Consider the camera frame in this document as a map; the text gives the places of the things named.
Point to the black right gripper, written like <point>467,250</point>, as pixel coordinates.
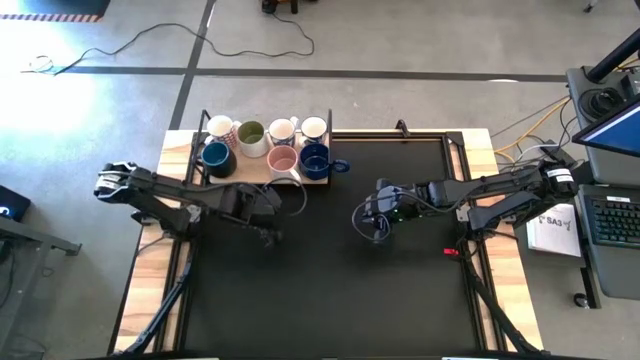
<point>400,205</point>

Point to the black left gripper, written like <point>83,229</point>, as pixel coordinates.
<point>247,205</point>

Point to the white mug pink inside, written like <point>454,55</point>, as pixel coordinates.
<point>282,160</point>

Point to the cobalt blue mug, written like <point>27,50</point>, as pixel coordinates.
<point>314,162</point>

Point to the dark teal mug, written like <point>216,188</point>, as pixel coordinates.
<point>216,155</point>

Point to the white mug green inside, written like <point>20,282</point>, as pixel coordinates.
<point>252,135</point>

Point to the white mug navy floral print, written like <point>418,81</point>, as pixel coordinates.
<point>281,130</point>

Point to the white mug blue brushstroke print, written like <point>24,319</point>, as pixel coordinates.
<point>314,127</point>

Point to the white mug red lattice print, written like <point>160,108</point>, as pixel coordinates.
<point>220,126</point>

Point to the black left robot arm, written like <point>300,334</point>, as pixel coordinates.
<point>165,187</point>

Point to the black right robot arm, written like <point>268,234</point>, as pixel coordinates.
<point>490,187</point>

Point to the light wooden shelf board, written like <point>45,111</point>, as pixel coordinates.
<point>252,170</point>

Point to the small red clip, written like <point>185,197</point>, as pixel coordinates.
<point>450,251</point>

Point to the black table mat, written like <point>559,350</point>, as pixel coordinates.
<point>320,300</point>

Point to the small black clamp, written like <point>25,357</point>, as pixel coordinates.
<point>402,127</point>

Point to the white printed booklet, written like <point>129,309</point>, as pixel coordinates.
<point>555,235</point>

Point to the black power strip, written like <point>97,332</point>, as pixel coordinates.
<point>557,152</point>

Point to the black caster wheel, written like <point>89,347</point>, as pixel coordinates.
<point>580,300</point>

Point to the grey side table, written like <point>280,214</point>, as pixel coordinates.
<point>45,242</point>

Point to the black red wheeled base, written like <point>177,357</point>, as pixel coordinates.
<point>270,6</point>

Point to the black keyboard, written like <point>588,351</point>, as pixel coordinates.
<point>615,220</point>

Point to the grey equipment cart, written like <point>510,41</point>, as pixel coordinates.
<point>620,270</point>

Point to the blue screen monitor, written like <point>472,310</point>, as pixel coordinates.
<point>615,130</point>

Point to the black box blue light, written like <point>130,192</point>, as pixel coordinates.
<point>12,202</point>

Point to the black monitor pole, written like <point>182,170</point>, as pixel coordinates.
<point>615,55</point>

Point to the hazard striped floor mat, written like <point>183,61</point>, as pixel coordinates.
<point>60,6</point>

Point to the grey metal bracket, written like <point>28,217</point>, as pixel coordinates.
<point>461,214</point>

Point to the black aluminium table frame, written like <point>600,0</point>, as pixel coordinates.
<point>390,135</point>

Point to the black metal rack frame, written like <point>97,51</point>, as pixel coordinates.
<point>330,117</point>

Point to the black diagonal frame strut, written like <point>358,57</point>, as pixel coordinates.
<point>165,310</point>
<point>497,310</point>

